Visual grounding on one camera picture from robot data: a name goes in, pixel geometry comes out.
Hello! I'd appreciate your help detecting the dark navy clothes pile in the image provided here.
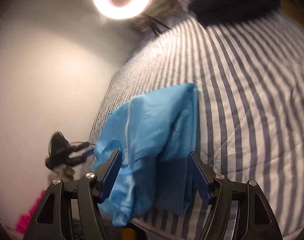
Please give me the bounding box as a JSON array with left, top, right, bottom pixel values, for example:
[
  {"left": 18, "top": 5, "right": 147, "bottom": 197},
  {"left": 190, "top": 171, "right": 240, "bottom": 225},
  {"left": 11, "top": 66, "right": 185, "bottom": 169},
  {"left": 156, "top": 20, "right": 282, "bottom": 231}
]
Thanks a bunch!
[{"left": 188, "top": 0, "right": 280, "bottom": 26}]

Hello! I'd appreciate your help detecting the blue white striped bed cover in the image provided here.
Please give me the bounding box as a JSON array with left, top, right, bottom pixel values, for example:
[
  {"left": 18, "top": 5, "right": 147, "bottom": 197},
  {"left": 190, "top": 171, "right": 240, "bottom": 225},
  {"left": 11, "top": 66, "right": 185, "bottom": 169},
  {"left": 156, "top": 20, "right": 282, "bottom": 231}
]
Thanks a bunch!
[{"left": 90, "top": 12, "right": 304, "bottom": 239}]

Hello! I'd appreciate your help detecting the pink object at lower left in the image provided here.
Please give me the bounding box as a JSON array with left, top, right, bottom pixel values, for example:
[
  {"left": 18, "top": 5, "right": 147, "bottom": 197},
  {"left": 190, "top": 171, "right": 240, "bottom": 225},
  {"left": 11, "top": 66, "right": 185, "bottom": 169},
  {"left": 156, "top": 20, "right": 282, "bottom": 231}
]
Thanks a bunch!
[{"left": 15, "top": 190, "right": 45, "bottom": 235}]

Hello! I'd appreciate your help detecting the patterned pillow at bed head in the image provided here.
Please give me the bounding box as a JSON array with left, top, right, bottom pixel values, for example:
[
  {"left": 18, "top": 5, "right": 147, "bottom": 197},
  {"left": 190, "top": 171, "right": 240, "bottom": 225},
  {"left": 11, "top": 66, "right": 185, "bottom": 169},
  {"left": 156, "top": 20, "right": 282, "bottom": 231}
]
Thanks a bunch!
[{"left": 130, "top": 0, "right": 192, "bottom": 33}]

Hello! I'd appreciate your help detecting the light blue garment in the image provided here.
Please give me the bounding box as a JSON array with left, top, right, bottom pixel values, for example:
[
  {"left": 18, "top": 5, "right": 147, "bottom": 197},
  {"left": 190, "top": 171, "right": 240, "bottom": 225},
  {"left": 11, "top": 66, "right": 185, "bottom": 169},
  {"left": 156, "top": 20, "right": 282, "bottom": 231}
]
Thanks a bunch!
[{"left": 94, "top": 83, "right": 198, "bottom": 226}]

